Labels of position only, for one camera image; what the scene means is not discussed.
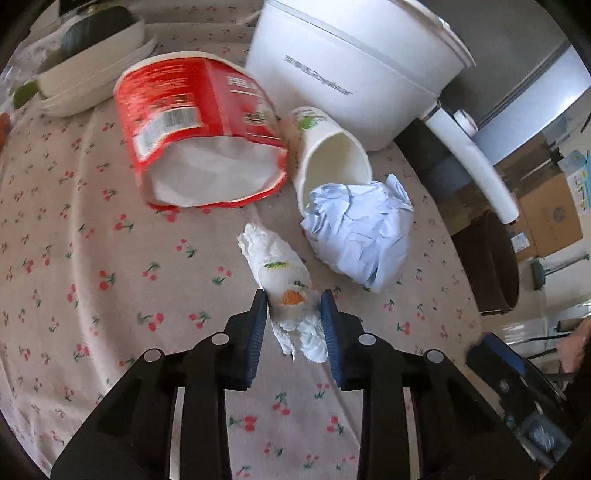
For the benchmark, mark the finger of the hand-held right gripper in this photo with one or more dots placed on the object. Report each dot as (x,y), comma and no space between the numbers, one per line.
(498,353)

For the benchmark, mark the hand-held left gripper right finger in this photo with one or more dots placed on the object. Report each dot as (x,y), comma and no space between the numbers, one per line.
(332,341)

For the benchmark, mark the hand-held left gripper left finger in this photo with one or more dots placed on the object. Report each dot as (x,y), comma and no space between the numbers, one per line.
(256,341)

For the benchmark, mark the long printed tissue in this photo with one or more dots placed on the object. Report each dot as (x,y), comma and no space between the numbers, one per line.
(277,272)

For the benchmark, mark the brown trash bin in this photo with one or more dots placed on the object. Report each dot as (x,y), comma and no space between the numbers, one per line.
(489,267)

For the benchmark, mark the person's right hand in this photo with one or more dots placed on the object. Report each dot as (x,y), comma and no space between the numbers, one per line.
(575,350)

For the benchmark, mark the crumpled white paper ball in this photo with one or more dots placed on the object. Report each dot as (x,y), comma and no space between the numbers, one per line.
(360,230)

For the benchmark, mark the large brown cardboard box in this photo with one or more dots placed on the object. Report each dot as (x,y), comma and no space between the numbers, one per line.
(549,217)

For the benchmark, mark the cherry print tablecloth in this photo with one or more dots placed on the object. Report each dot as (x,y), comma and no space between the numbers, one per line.
(115,277)

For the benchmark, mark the white paper cup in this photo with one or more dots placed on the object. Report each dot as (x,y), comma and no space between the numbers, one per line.
(332,157)

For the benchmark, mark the light blue printed box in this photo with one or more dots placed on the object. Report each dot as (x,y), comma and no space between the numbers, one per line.
(577,180)

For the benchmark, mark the red instant noodle cup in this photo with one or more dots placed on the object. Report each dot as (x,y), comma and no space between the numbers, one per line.
(184,92)

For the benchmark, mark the grey refrigerator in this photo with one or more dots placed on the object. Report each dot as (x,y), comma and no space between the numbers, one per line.
(531,92)

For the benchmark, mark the white electric cooking pot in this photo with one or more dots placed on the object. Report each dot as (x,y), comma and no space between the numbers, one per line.
(346,60)

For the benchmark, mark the cream bowl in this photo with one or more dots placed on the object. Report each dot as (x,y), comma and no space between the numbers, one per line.
(92,64)

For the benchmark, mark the small orange fruit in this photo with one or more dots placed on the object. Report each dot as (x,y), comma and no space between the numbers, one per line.
(3,122)

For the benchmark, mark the green lime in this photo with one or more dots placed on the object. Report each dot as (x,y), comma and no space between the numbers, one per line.
(25,92)

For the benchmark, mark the dark green squash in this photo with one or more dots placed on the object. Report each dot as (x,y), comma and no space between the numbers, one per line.
(97,27)

